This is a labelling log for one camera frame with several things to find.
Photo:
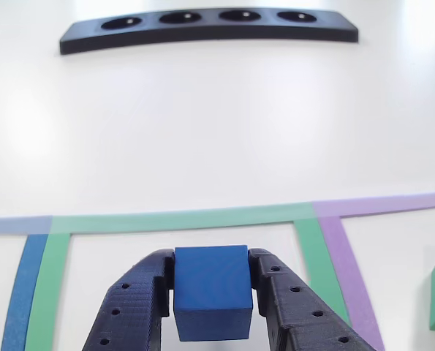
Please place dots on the blue square frame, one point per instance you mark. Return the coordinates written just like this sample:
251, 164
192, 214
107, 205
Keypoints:
23, 285

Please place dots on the green square frame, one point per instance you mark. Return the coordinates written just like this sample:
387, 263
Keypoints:
52, 278

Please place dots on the black power strip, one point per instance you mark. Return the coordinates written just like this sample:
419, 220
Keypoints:
78, 40

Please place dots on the purple square frame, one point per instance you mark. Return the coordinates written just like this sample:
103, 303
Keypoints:
343, 256

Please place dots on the small blue cube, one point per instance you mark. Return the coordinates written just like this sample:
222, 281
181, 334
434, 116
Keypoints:
211, 274

